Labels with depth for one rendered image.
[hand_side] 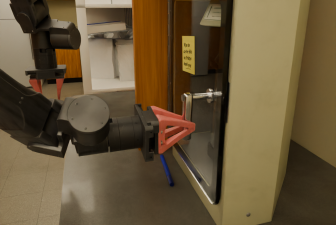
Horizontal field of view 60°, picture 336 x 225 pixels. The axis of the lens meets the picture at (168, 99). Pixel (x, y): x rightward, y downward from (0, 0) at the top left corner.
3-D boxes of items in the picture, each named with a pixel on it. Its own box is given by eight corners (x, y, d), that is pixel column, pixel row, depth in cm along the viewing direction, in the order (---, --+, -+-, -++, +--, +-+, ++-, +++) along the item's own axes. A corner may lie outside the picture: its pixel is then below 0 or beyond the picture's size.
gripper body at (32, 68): (65, 75, 80) (63, 48, 78) (25, 77, 77) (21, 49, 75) (66, 70, 86) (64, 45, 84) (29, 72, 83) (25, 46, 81)
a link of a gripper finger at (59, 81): (66, 103, 82) (63, 71, 79) (39, 106, 80) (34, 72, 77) (67, 96, 88) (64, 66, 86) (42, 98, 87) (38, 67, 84)
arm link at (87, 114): (48, 105, 52) (29, 151, 47) (34, 69, 42) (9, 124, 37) (115, 119, 53) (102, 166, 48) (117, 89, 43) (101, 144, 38)
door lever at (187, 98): (210, 139, 54) (204, 133, 56) (214, 91, 50) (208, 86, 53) (182, 143, 52) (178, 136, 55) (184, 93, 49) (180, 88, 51)
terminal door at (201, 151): (172, 140, 82) (172, -11, 70) (218, 209, 55) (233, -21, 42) (169, 140, 82) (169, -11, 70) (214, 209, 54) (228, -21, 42)
